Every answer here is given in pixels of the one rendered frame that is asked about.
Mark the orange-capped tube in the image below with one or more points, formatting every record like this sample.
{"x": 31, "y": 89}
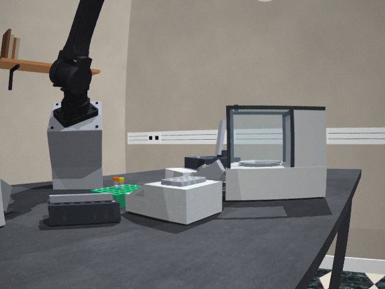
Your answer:
{"x": 116, "y": 179}

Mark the green tube rack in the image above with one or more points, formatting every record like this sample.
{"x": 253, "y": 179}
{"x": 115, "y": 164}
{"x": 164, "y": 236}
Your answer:
{"x": 118, "y": 193}

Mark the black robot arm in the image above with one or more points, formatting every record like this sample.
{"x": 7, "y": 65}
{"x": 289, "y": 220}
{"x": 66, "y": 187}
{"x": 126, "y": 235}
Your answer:
{"x": 75, "y": 77}

